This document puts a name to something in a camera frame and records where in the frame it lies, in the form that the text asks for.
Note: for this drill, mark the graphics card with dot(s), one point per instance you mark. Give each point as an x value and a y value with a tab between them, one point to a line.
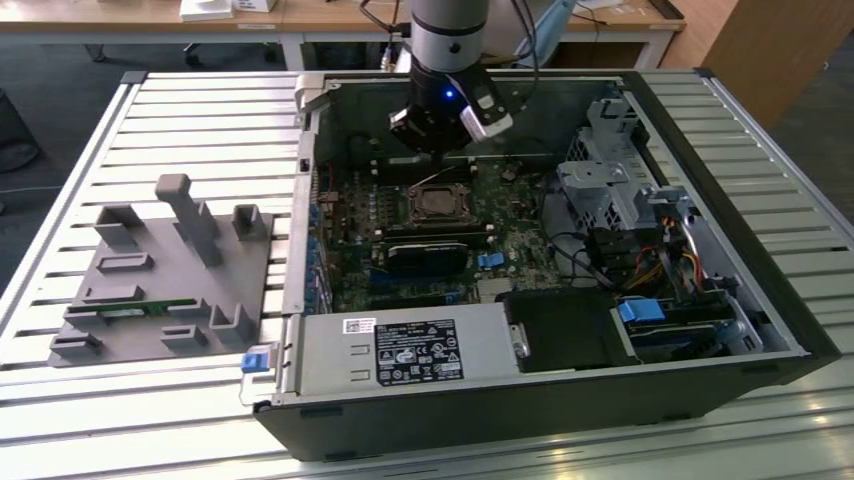
427	260

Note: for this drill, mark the blue case latch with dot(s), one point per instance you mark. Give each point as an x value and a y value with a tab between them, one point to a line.
253	363

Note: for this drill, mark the blue plastic board clip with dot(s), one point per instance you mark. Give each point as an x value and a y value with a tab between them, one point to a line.
488	262

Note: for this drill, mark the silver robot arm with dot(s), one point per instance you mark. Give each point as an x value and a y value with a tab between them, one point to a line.
447	35

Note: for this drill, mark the wooden cabinet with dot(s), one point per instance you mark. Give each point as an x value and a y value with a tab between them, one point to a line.
767	50

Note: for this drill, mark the white box black print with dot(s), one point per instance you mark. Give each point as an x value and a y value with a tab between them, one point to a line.
253	5

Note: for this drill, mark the white papers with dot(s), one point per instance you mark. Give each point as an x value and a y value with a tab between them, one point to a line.
627	7

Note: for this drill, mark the grey case latch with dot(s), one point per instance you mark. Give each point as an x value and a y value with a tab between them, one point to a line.
308	92

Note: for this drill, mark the hard disk in blue carrier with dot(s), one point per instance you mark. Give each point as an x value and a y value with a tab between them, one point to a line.
640	312

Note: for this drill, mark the grey plastic parts rack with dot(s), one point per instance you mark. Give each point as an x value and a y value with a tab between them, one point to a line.
167	280

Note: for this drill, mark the black plastic housing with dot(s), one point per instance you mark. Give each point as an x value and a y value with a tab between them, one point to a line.
607	255

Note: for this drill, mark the grey power supply unit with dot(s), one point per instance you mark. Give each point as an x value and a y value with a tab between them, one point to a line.
333	350

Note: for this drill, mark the silver metal disk bay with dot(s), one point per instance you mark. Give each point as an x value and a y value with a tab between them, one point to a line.
710	240

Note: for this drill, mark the black plastic fan shroud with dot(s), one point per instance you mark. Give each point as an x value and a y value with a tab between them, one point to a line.
567	325

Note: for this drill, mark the plain white box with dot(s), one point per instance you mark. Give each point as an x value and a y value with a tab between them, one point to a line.
207	10

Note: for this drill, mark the green motherboard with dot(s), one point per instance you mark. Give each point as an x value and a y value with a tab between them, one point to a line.
527	235

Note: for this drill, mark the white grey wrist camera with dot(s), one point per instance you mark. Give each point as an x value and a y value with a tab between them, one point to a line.
490	120

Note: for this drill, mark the silver finned chipset heatsink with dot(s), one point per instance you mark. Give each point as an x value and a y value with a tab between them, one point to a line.
496	290

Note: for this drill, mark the round coin battery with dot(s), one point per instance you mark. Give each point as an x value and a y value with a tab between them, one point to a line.
510	172

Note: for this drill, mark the CPU socket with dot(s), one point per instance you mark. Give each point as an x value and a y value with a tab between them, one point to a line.
440	221

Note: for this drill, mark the black open PC case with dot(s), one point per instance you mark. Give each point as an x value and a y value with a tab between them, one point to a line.
467	430

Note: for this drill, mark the green RAM stick white label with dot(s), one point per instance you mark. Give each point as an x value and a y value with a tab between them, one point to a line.
153	306

